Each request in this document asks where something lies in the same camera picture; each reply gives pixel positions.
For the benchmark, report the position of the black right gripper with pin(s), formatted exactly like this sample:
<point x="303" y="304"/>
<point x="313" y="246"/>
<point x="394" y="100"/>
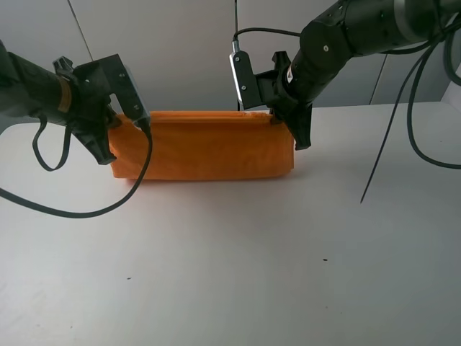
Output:
<point x="276" y="95"/>

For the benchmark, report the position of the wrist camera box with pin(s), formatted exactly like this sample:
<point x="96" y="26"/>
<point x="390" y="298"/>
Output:
<point x="245" y="81"/>
<point x="126" y="92"/>

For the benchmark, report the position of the orange terry towel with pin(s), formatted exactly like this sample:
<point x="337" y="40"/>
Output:
<point x="218" y="145"/>

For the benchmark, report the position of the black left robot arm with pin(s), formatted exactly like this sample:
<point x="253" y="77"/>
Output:
<point x="60" y="98"/>

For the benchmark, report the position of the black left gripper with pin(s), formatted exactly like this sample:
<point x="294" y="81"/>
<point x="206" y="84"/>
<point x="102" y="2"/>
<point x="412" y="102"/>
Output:
<point x="90" y="114"/>

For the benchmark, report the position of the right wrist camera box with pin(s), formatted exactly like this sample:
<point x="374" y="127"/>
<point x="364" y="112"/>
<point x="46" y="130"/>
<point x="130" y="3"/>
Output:
<point x="245" y="81"/>

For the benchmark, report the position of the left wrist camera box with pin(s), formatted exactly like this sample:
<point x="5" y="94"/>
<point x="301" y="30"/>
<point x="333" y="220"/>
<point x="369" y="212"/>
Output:
<point x="126" y="92"/>

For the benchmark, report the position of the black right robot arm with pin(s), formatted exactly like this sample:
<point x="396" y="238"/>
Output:
<point x="346" y="30"/>

